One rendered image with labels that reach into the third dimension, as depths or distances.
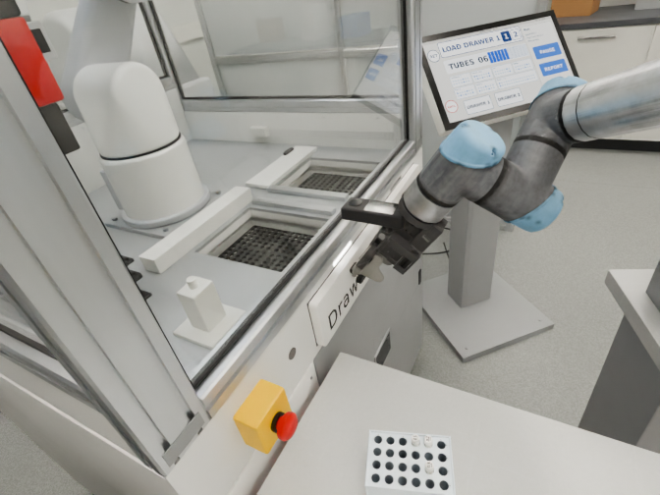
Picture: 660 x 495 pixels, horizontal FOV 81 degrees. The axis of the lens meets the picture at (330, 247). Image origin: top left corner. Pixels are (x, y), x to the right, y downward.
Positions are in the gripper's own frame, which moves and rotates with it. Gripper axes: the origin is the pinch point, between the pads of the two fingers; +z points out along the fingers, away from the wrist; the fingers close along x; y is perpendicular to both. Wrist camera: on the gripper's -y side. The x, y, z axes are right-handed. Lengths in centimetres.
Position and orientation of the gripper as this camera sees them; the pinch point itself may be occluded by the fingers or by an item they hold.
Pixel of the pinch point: (357, 265)
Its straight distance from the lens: 78.4
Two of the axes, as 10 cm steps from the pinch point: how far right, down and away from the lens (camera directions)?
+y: 8.0, 6.0, -0.4
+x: 4.6, -5.6, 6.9
